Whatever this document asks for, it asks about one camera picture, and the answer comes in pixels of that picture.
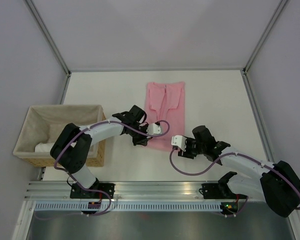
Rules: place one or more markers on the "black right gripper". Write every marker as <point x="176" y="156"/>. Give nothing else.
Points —
<point x="186" y="153"/>

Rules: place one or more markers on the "aluminium frame post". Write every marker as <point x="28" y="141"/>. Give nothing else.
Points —
<point x="265" y="34"/>
<point x="47" y="36"/>

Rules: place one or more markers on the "white slotted cable duct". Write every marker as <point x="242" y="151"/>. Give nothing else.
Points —
<point x="130" y="206"/>

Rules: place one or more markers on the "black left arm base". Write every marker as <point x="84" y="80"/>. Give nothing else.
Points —
<point x="99" y="190"/>

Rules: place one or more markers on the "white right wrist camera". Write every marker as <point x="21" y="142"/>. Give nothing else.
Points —
<point x="179" y="141"/>

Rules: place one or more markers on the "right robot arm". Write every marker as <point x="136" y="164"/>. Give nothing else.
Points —
<point x="275" y="184"/>

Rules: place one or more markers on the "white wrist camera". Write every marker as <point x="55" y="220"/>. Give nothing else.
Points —
<point x="179" y="141"/>
<point x="154" y="129"/>

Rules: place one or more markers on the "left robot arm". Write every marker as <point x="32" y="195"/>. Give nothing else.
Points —
<point x="70" y="151"/>

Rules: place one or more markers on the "aluminium frame post right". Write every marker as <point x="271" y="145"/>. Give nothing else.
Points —
<point x="265" y="34"/>

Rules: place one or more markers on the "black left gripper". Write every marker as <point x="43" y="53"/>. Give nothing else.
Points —
<point x="143" y="141"/>

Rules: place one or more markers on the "aluminium frame rail back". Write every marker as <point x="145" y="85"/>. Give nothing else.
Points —
<point x="157" y="69"/>

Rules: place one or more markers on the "aluminium frame post left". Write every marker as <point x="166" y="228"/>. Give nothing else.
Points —
<point x="47" y="36"/>

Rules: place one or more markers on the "pink t shirt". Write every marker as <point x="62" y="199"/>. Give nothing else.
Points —
<point x="165" y="101"/>

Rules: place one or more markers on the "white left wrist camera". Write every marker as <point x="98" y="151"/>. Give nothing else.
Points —
<point x="154" y="129"/>

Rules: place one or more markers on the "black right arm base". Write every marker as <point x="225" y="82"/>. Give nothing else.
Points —
<point x="218" y="191"/>

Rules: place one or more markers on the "wicker basket with liner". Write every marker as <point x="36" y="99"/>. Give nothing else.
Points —
<point x="44" y="124"/>

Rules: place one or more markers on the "rolled white t shirt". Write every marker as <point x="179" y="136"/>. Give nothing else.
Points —
<point x="43" y="147"/>

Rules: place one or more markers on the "aluminium mounting rail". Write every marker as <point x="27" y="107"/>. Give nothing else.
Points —
<point x="136" y="191"/>

